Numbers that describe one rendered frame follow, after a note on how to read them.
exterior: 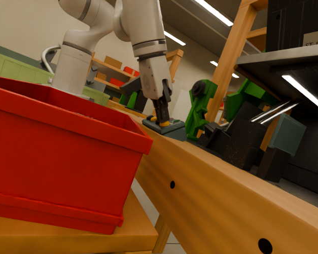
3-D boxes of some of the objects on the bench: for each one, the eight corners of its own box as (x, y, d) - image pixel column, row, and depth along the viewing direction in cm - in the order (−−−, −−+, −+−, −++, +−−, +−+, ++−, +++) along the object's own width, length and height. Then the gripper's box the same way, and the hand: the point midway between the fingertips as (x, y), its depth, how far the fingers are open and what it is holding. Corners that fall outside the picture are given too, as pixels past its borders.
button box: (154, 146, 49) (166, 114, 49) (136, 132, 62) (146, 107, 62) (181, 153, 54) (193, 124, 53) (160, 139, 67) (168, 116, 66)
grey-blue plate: (261, 178, 37) (288, 114, 36) (253, 174, 38) (278, 112, 38) (284, 184, 41) (309, 127, 40) (276, 180, 43) (299, 125, 42)
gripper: (178, 45, 40) (190, 122, 46) (152, 54, 53) (163, 113, 59) (148, 50, 37) (164, 131, 43) (127, 58, 51) (142, 120, 56)
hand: (162, 114), depth 51 cm, fingers closed
